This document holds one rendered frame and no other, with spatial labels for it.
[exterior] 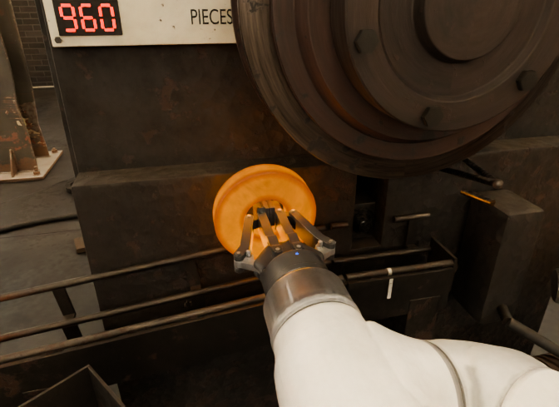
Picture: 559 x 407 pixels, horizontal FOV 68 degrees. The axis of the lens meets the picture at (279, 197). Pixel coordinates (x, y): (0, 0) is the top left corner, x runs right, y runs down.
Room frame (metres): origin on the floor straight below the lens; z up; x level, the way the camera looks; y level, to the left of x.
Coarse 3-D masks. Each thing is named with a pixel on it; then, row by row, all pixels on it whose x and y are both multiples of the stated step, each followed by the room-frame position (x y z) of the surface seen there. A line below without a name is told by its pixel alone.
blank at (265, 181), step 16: (240, 176) 0.53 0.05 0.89; (256, 176) 0.53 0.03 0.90; (272, 176) 0.53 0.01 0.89; (288, 176) 0.54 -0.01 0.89; (224, 192) 0.52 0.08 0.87; (240, 192) 0.52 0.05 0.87; (256, 192) 0.53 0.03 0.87; (272, 192) 0.53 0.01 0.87; (288, 192) 0.54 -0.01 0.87; (304, 192) 0.55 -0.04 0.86; (224, 208) 0.52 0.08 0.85; (240, 208) 0.52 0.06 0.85; (288, 208) 0.54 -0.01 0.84; (304, 208) 0.55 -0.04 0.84; (224, 224) 0.52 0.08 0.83; (240, 224) 0.53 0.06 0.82; (224, 240) 0.52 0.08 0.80; (240, 240) 0.53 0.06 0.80; (256, 240) 0.53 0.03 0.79; (256, 256) 0.53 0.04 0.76
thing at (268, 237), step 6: (258, 210) 0.51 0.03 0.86; (264, 210) 0.51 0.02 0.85; (258, 216) 0.50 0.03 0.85; (264, 216) 0.49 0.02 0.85; (264, 222) 0.48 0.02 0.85; (258, 228) 0.50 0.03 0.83; (264, 228) 0.47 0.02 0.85; (270, 228) 0.47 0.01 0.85; (264, 234) 0.46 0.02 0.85; (270, 234) 0.45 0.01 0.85; (264, 240) 0.46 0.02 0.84; (270, 240) 0.43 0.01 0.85; (276, 240) 0.43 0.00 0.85; (264, 246) 0.46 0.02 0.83; (270, 246) 0.42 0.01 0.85; (276, 246) 0.41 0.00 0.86; (276, 252) 0.40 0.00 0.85; (282, 252) 0.41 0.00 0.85
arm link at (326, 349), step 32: (288, 320) 0.28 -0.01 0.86; (320, 320) 0.27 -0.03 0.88; (352, 320) 0.27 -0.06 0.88; (288, 352) 0.25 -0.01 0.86; (320, 352) 0.23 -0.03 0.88; (352, 352) 0.23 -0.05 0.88; (384, 352) 0.24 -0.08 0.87; (416, 352) 0.25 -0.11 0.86; (288, 384) 0.22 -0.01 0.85; (320, 384) 0.21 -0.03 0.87; (352, 384) 0.20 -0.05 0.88; (384, 384) 0.21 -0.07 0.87; (416, 384) 0.21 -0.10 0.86; (448, 384) 0.23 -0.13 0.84
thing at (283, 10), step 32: (288, 0) 0.51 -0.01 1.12; (320, 0) 0.49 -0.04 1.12; (288, 32) 0.51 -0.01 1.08; (320, 32) 0.49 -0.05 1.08; (288, 64) 0.51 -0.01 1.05; (320, 64) 0.49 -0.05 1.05; (320, 96) 0.51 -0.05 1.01; (352, 96) 0.50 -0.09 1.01; (352, 128) 0.53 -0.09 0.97; (384, 128) 0.51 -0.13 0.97; (416, 128) 0.52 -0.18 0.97; (480, 128) 0.57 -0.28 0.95
